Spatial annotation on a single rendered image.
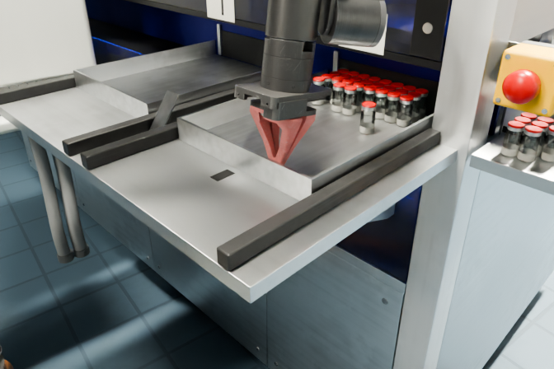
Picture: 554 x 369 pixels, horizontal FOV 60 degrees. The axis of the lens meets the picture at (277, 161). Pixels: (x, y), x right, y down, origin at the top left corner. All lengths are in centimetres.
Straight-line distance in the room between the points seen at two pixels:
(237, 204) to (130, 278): 134
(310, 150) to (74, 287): 136
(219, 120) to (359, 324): 51
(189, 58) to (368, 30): 65
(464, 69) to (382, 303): 47
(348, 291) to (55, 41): 91
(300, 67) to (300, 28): 4
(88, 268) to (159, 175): 136
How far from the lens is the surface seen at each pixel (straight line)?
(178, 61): 111
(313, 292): 108
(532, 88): 63
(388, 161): 63
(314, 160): 65
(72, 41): 135
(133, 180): 63
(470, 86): 70
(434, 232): 81
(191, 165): 65
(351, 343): 108
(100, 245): 207
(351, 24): 54
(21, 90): 98
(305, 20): 52
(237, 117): 79
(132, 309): 175
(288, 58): 52
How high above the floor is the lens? 118
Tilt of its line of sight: 27 degrees down
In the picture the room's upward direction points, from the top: straight up
